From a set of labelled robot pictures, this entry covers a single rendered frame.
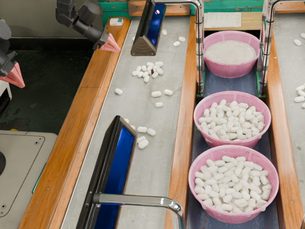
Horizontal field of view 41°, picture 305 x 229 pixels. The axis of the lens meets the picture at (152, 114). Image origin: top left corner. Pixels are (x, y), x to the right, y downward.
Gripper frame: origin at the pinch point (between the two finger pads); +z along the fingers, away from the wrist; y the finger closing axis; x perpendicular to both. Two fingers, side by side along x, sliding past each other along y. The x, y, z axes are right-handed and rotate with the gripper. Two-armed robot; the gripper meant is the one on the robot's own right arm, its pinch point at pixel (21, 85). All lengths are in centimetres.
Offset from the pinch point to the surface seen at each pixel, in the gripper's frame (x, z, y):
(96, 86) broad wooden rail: -0.4, 26.2, 29.6
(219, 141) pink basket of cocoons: -45, 49, 3
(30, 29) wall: 120, 29, 173
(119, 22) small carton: 0, 24, 78
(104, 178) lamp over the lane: -41, 9, -43
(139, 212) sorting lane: -24, 41, -26
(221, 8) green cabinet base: -43, 45, 89
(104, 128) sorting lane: -6.6, 32.1, 8.2
